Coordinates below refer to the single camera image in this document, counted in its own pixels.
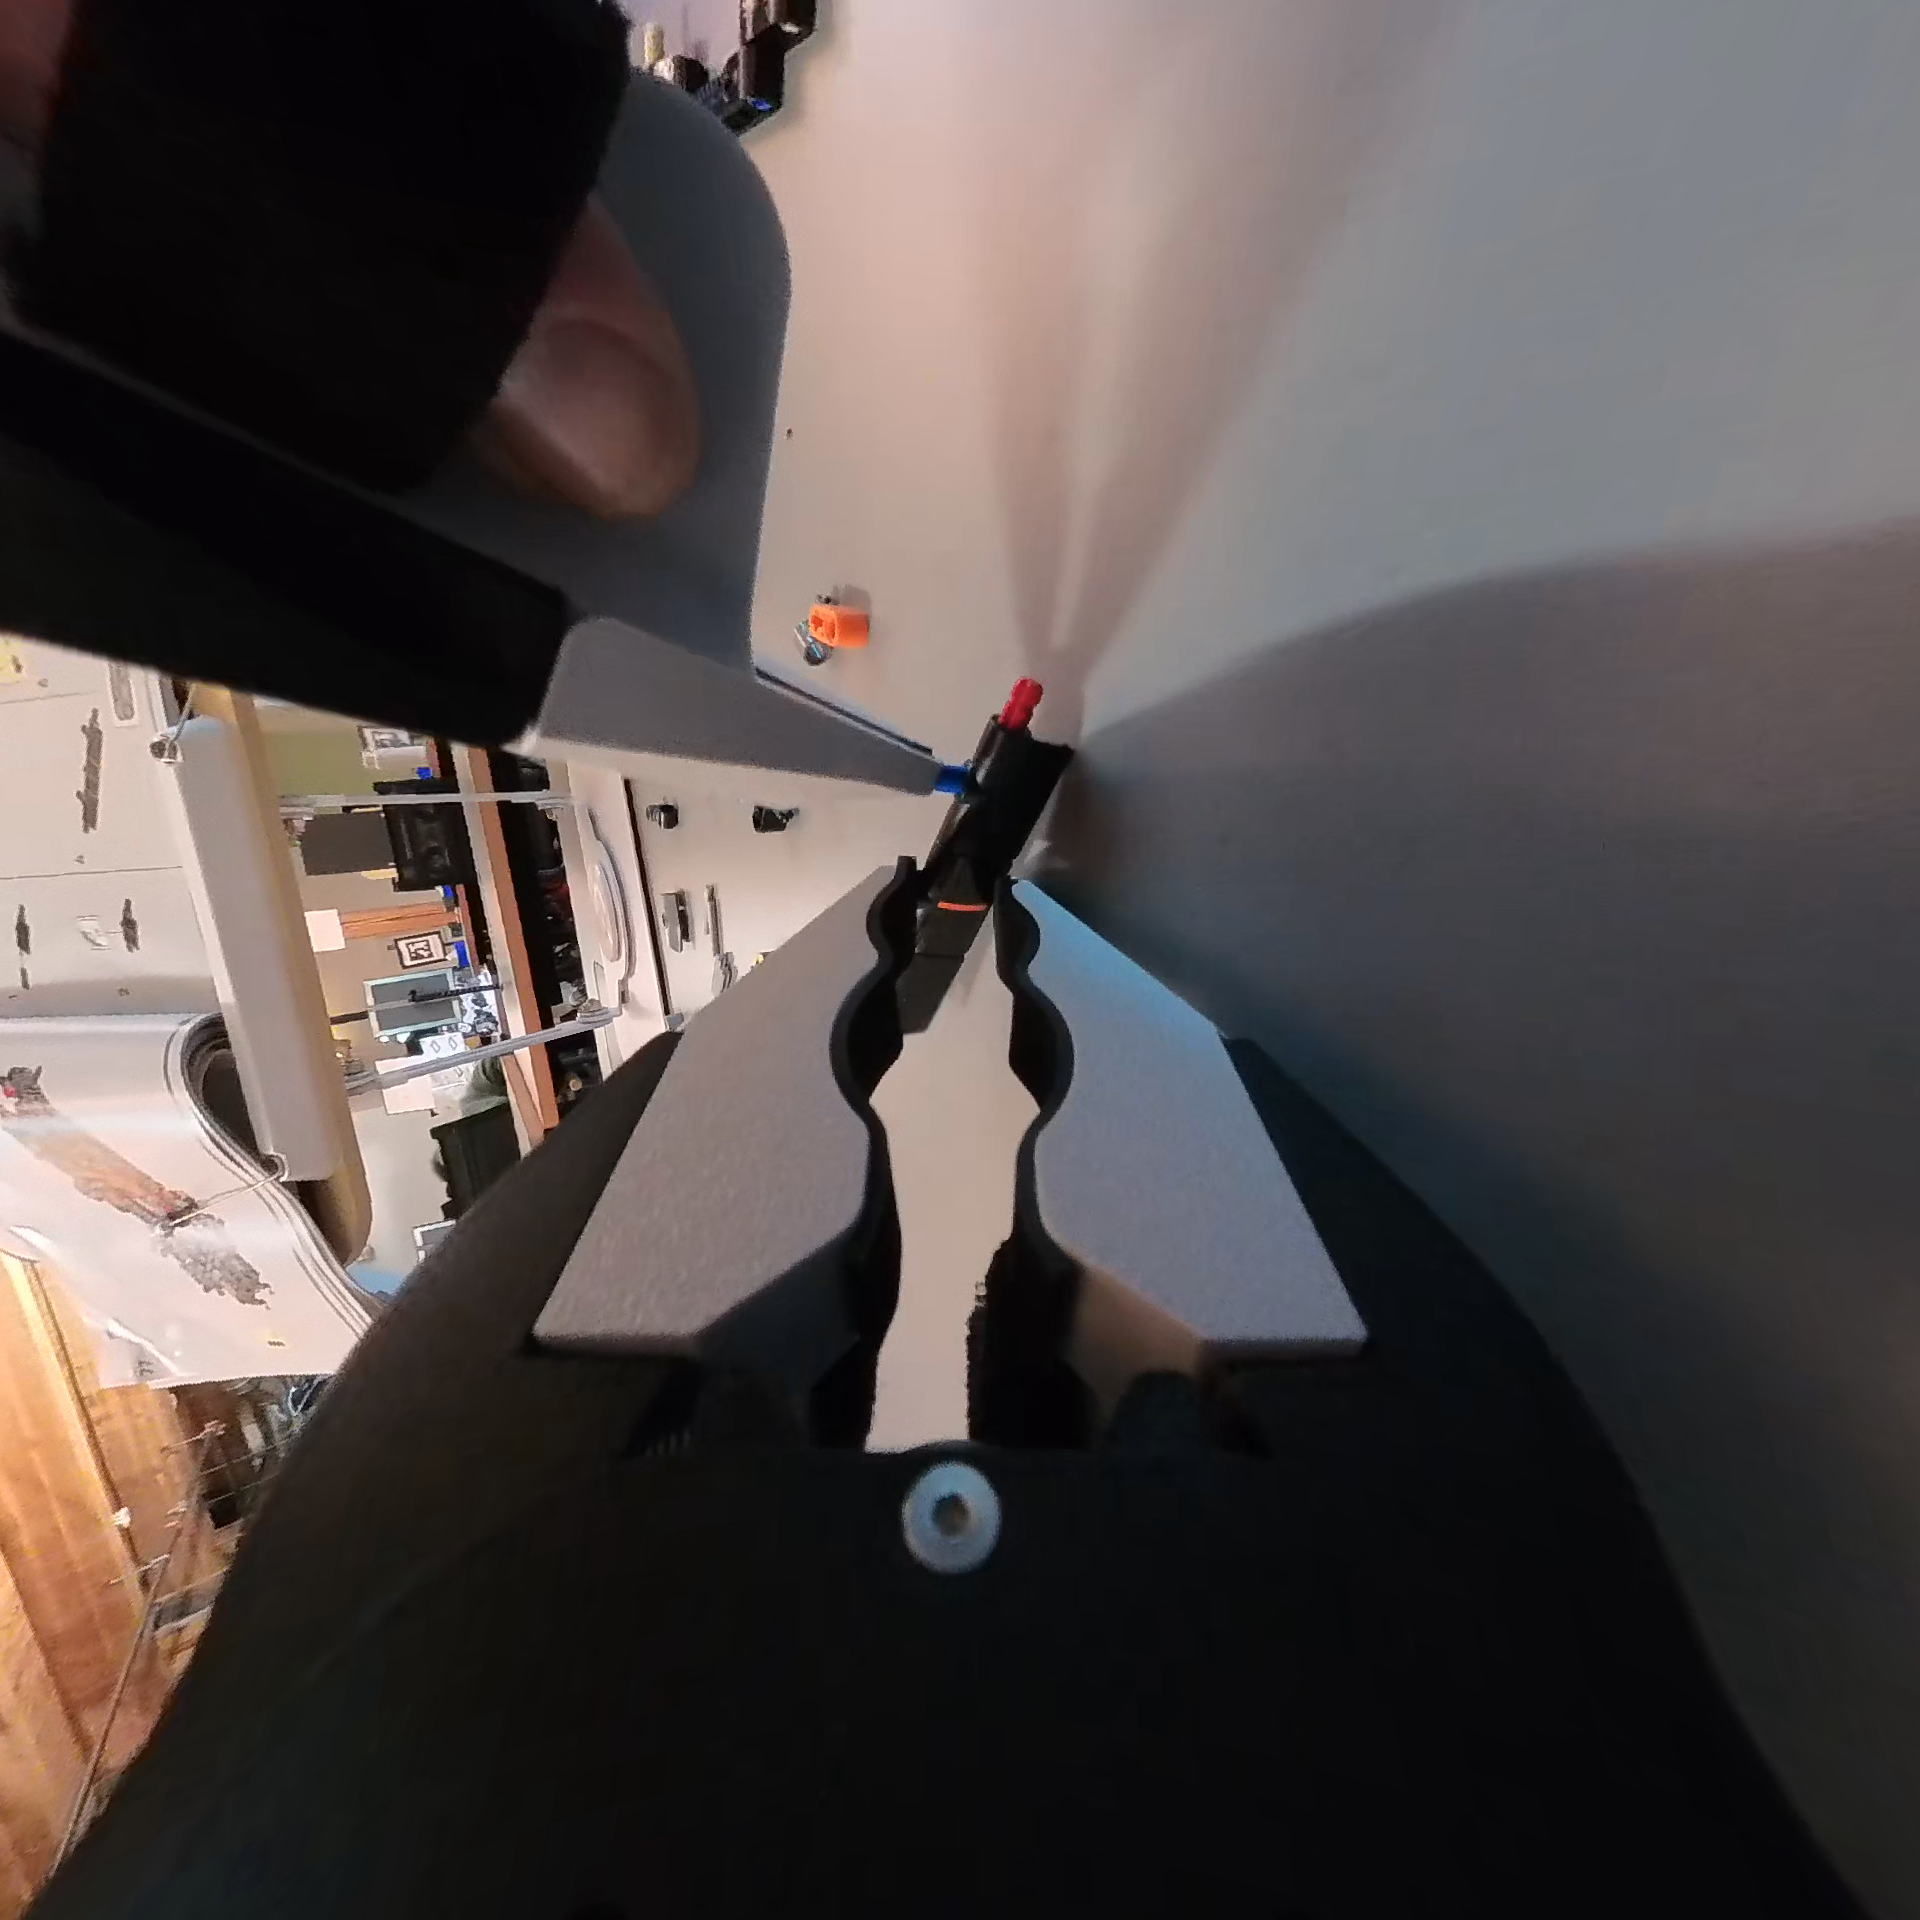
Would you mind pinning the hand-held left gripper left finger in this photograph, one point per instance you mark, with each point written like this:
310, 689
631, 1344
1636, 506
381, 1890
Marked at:
704, 1184

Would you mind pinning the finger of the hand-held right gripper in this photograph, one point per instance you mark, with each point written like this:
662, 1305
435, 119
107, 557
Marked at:
691, 697

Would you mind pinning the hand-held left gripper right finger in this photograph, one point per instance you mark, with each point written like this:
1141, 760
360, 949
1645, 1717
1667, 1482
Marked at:
1186, 1201

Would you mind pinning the black lego beam assembly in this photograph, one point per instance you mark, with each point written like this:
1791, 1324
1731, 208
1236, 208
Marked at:
1005, 781

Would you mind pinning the orange lego connector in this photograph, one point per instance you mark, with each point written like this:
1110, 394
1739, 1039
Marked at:
837, 623

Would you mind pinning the dark grey lego wedge panel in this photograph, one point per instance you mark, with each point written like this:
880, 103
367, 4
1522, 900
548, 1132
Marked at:
675, 914
723, 937

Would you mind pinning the lego instruction booklet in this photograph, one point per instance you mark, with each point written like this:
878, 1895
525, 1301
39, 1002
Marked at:
77, 840

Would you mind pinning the person's right hand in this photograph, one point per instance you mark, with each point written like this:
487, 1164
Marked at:
600, 406

